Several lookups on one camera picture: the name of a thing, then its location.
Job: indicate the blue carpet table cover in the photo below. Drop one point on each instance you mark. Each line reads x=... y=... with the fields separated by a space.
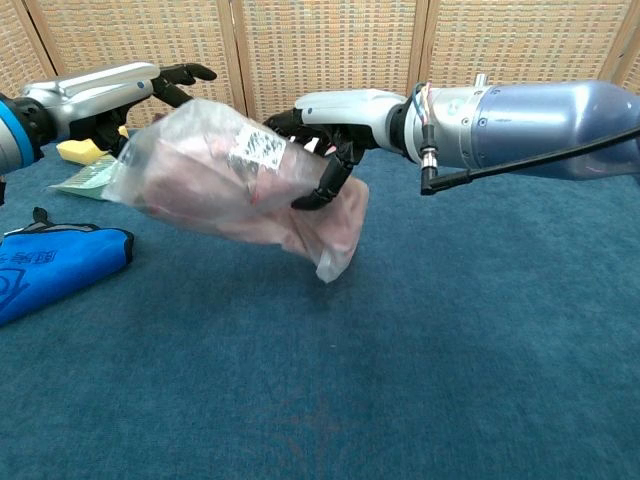
x=350 y=360

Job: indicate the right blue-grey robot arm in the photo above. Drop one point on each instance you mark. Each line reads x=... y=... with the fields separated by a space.
x=530 y=120

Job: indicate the woven bamboo folding screen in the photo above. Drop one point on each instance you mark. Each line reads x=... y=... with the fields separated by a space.
x=325 y=45

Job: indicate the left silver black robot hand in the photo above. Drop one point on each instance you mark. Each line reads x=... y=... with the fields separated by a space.
x=90 y=97

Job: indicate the clear plastic bag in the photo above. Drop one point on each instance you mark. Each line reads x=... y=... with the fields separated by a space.
x=200 y=130

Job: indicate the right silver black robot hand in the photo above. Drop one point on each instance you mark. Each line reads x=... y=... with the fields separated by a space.
x=350 y=112

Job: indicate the blue fabric pouch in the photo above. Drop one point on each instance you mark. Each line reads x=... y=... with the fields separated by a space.
x=55 y=265

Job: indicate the green comb in clear pack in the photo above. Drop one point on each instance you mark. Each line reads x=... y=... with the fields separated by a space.
x=87 y=180

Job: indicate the yellow sponge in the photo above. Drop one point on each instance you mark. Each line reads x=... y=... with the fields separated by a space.
x=77 y=150

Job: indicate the pink floral garment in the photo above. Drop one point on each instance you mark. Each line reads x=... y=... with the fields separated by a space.
x=200 y=185

